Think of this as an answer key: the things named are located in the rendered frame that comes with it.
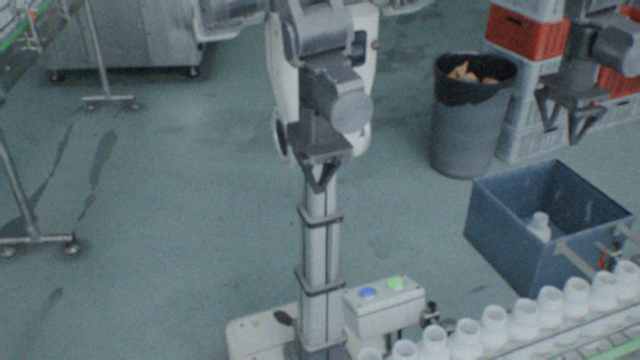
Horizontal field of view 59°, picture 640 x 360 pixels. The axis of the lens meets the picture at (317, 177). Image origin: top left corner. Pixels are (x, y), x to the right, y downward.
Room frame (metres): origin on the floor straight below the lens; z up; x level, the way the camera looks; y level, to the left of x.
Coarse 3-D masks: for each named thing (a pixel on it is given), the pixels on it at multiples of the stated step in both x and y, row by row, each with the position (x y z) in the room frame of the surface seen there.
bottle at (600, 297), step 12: (600, 276) 0.75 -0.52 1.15; (612, 276) 0.74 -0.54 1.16; (600, 288) 0.72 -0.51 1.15; (612, 288) 0.72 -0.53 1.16; (588, 300) 0.72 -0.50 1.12; (600, 300) 0.72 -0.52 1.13; (612, 300) 0.72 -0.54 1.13; (588, 312) 0.72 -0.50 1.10; (600, 312) 0.71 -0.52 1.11; (588, 324) 0.71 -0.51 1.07; (600, 324) 0.71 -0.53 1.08; (588, 336) 0.71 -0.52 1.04; (588, 348) 0.71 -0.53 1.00
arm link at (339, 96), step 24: (288, 24) 0.66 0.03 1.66; (288, 48) 0.67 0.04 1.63; (336, 48) 0.69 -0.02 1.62; (312, 72) 0.64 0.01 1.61; (336, 72) 0.63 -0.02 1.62; (312, 96) 0.64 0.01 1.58; (336, 96) 0.60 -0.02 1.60; (360, 96) 0.60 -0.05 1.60; (336, 120) 0.59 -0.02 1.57; (360, 120) 0.60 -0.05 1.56
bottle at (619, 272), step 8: (624, 264) 0.78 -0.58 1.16; (632, 264) 0.77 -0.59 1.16; (616, 272) 0.76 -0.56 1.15; (624, 272) 0.75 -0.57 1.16; (632, 272) 0.77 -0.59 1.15; (624, 280) 0.75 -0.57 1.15; (632, 280) 0.75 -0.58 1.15; (616, 288) 0.75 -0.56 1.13; (624, 288) 0.74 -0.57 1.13; (632, 288) 0.75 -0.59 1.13; (616, 296) 0.74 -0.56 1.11; (624, 296) 0.74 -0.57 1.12; (632, 296) 0.74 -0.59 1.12; (616, 304) 0.74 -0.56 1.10; (624, 304) 0.73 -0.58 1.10; (624, 312) 0.74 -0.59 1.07; (616, 320) 0.73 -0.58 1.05; (624, 320) 0.74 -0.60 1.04; (608, 328) 0.74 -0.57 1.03
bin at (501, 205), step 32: (544, 160) 1.45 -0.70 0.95; (480, 192) 1.32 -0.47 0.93; (512, 192) 1.41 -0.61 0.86; (544, 192) 1.46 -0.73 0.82; (576, 192) 1.37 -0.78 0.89; (480, 224) 1.29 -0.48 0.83; (512, 224) 1.18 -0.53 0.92; (576, 224) 1.34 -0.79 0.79; (608, 224) 1.15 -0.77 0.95; (512, 256) 1.15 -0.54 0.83; (544, 256) 1.08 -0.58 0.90; (576, 256) 1.05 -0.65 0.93; (512, 288) 1.13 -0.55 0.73
